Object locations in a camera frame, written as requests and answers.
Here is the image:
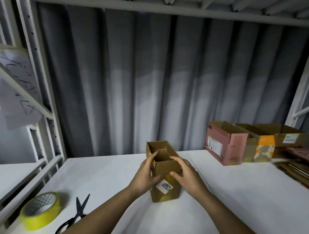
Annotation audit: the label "pile of cardboard boxes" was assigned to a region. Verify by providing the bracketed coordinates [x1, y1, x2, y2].
[274, 147, 309, 190]

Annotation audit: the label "person's right hand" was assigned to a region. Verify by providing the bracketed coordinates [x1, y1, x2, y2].
[168, 155, 211, 200]

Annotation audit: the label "small brown labelled carton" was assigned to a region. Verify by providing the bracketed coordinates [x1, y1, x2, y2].
[236, 123, 262, 163]

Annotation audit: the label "yellow tape roll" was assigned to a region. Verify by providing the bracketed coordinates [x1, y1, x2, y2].
[19, 191, 62, 231]

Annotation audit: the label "orange and white carton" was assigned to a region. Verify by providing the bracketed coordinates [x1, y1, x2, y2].
[253, 134, 276, 163]

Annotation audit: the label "printed brown cardboard box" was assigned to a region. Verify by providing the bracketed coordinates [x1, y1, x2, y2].
[255, 123, 308, 149]

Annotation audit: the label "pink lettered cardboard box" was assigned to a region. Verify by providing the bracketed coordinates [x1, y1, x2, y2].
[204, 120, 250, 167]

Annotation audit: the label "person's left forearm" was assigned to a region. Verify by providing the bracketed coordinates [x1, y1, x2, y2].
[62, 187, 142, 234]

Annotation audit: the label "brown box with 7020 sticker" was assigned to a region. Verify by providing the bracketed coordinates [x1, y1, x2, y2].
[145, 140, 184, 203]

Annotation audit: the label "person's left hand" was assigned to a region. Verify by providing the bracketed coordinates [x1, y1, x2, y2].
[127, 150, 165, 198]

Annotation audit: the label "handwritten paper sheet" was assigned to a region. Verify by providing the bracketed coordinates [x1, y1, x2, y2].
[0, 49, 42, 103]
[0, 79, 43, 131]

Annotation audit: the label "person's right forearm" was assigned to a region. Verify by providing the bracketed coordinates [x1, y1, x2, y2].
[197, 189, 255, 234]

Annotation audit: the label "black scissors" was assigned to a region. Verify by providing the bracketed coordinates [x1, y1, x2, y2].
[54, 193, 91, 234]

